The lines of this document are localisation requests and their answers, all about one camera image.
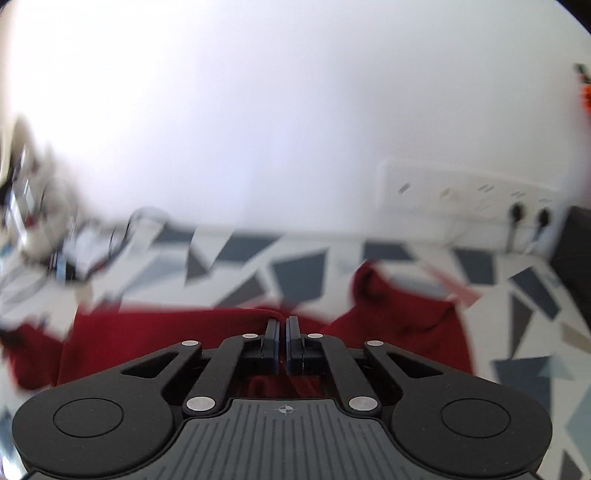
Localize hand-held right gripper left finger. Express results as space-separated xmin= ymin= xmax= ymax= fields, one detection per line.
xmin=119 ymin=318 xmax=281 ymax=418

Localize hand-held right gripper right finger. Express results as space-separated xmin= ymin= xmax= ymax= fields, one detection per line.
xmin=285 ymin=316 xmax=446 ymax=418

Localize red knit sweater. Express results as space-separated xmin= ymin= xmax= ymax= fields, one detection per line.
xmin=7 ymin=265 xmax=474 ymax=400

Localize small grey device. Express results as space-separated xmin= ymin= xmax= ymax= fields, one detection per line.
xmin=48 ymin=226 xmax=125 ymax=282

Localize white power socket plate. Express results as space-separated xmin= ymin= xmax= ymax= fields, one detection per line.
xmin=466 ymin=173 xmax=571 ymax=252

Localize black power plug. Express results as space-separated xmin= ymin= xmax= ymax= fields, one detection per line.
xmin=505 ymin=203 xmax=525 ymax=252
xmin=526 ymin=209 xmax=552 ymax=254

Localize white cosmetics storage box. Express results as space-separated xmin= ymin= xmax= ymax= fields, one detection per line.
xmin=0 ymin=115 xmax=79 ymax=259

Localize black cabinet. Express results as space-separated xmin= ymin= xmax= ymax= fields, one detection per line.
xmin=549 ymin=205 xmax=591 ymax=296

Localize orange artificial flowers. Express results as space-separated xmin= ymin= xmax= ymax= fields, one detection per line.
xmin=574 ymin=64 xmax=591 ymax=112

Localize white wall plate with hole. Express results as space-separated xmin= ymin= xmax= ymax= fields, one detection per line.
xmin=376 ymin=159 xmax=428 ymax=241

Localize white data port wall plate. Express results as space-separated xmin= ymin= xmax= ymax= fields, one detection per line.
xmin=425 ymin=166 xmax=469 ymax=241

